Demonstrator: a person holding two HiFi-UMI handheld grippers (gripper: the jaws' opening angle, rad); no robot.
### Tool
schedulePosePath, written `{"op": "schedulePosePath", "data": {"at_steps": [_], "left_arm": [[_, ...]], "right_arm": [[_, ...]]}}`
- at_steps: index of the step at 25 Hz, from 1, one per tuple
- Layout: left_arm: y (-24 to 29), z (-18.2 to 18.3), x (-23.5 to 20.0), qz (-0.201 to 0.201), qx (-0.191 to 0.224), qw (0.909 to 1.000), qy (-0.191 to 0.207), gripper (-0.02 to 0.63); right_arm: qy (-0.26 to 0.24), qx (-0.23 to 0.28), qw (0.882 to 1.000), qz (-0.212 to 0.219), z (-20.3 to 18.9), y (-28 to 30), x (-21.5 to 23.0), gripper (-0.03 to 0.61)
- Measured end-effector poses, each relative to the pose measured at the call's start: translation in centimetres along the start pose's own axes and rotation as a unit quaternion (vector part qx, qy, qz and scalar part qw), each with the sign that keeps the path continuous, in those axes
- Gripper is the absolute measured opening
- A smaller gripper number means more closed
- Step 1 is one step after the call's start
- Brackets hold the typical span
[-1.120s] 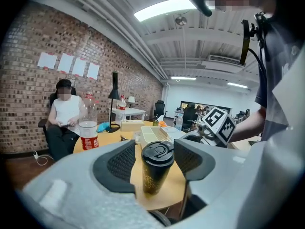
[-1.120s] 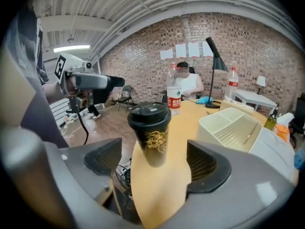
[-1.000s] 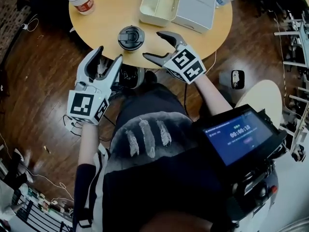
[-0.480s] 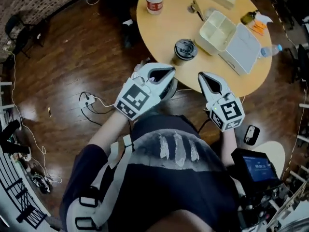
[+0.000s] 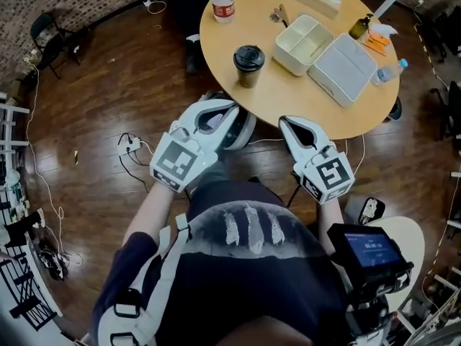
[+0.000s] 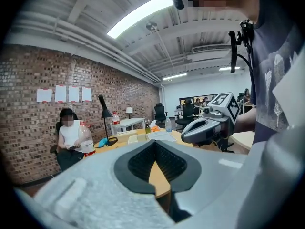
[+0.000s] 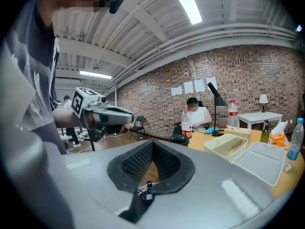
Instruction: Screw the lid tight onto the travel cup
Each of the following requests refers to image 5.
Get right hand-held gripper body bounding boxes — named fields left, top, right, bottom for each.
left=278, top=115, right=356, bottom=206

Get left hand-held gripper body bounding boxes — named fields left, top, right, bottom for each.
left=149, top=99, right=241, bottom=195

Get dark travel cup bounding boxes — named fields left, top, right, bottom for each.
left=236, top=65, right=264, bottom=89

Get black travel cup lid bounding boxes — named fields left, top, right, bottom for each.
left=233, top=45, right=267, bottom=74

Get person's left forearm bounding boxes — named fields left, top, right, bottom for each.
left=122, top=181, right=189, bottom=247

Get person's right forearm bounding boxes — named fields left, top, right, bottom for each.
left=315, top=196, right=344, bottom=238

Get white lunch box lid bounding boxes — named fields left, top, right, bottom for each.
left=306, top=33, right=379, bottom=108

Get black pouch with white item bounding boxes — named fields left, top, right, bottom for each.
left=357, top=196, right=387, bottom=227

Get white power strip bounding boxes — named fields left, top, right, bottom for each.
left=116, top=137, right=144, bottom=157

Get black device with screen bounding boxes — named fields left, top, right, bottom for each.
left=326, top=223, right=416, bottom=304

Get small water bottle blue cap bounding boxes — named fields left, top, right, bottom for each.
left=370, top=58, right=410, bottom=87

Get small white round table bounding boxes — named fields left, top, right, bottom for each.
left=366, top=216, right=426, bottom=314

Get cream open lunch box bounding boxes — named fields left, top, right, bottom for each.
left=274, top=14, right=336, bottom=77

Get orange packet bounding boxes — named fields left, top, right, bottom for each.
left=361, top=30, right=393, bottom=56

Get person's dark printed shirt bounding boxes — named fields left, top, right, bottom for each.
left=89, top=179, right=354, bottom=346

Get black office chair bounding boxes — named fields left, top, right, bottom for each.
left=429, top=80, right=461, bottom=142

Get small metal tool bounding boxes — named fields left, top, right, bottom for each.
left=269, top=4, right=291, bottom=29

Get crumpled white tissue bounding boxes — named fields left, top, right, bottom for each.
left=370, top=22, right=399, bottom=37

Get black folding chair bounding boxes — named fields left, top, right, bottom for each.
left=30, top=12, right=83, bottom=81

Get white shelf rack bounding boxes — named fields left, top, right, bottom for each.
left=0, top=91, right=31, bottom=208

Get black white patterned panel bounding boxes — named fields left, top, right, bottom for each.
left=0, top=249, right=59, bottom=334

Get white harness straps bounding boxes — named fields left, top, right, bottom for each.
left=96, top=213, right=192, bottom=346

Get long white cable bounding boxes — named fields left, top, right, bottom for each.
left=23, top=58, right=84, bottom=266

